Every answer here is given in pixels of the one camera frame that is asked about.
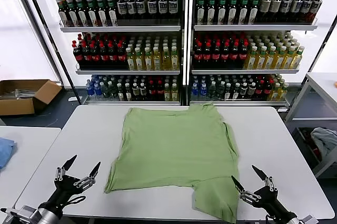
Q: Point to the metal rods in box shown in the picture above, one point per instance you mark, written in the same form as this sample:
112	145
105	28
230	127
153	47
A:
23	93

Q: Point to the green polo shirt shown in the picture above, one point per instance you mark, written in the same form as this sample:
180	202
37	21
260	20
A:
171	142

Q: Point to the black window frame pole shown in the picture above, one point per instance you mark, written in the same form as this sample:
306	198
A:
56	50
322	47

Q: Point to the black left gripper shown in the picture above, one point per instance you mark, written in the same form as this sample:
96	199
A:
67	189

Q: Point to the white-cap dark bottle navy label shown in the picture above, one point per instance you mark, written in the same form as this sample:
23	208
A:
296	8
131	6
141	6
173	6
121	6
162	6
152	6
316	8
306	8
286	8

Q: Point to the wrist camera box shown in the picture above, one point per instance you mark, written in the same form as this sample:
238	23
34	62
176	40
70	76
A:
308	220
22	214

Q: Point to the blue folded garment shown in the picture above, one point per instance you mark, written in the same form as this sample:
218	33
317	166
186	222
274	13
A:
6	150

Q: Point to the white paper scrap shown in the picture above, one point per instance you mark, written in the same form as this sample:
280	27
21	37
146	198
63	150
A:
71	99

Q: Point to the white-cap dark bottle beige label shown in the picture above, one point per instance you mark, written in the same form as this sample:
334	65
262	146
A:
265	8
275	8

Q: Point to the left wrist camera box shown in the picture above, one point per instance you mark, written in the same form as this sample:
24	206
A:
22	214

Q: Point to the grey crumpled cloth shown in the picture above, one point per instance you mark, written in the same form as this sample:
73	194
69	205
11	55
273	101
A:
325	139

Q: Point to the white side table metal frame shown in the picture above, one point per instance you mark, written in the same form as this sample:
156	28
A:
296	104

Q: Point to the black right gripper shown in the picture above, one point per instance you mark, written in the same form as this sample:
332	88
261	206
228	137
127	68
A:
268	200

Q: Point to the dark storage bin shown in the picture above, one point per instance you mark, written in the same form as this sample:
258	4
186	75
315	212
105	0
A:
302	142

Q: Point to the green-cap dark bottle white label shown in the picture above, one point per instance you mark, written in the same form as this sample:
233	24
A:
222	10
232	10
83	14
93	14
200	10
73	14
243	10
253	10
113	14
64	15
103	14
211	10

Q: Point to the red item in bin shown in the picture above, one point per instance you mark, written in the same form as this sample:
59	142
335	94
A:
314	150

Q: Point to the brown cardboard box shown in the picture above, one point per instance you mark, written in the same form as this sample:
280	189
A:
15	106

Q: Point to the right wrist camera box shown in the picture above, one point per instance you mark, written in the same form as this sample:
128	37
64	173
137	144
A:
308	220

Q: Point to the small yellow drink bottle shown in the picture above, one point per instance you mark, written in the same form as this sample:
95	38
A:
167	93
283	92
275	92
174	93

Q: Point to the small dark bottle white cap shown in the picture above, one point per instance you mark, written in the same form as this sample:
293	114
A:
236	92
143	92
128	92
228	92
252	91
243	91
120	92
135	92

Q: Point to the grey metal shelf rack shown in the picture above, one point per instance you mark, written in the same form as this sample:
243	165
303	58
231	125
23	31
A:
250	27
118	29

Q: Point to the small clear green-tint bottle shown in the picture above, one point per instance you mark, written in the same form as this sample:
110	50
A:
113	91
212	91

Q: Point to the yellow drink bottle white cap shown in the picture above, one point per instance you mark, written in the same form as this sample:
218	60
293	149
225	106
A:
279	60
157	62
130	62
297	60
270	60
148	62
175	62
166	62
251	60
260	60
139	62
288	60

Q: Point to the small red-cap cola bottle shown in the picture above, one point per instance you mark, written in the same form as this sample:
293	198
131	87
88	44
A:
268	89
159	92
152	92
260	89

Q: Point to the small blue drink bottle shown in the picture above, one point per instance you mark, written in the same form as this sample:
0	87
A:
98	91
90	90
195	91
203	91

